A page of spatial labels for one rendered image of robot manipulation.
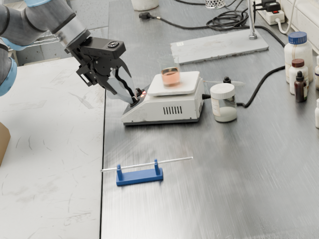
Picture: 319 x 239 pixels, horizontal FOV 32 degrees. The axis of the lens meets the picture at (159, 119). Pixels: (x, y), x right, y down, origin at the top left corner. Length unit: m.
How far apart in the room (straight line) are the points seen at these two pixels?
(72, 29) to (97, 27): 2.55
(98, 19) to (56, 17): 2.54
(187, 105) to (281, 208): 0.42
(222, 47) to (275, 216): 0.88
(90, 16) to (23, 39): 2.48
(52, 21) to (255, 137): 0.55
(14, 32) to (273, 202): 0.74
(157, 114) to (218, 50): 0.48
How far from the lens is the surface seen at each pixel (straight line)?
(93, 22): 3.89
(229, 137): 1.29
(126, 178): 1.18
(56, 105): 1.63
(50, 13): 1.36
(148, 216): 1.08
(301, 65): 1.43
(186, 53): 1.80
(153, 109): 1.37
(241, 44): 1.81
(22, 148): 1.44
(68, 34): 1.36
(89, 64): 1.37
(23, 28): 1.40
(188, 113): 1.36
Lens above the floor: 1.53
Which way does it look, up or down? 27 degrees down
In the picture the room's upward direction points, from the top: 10 degrees counter-clockwise
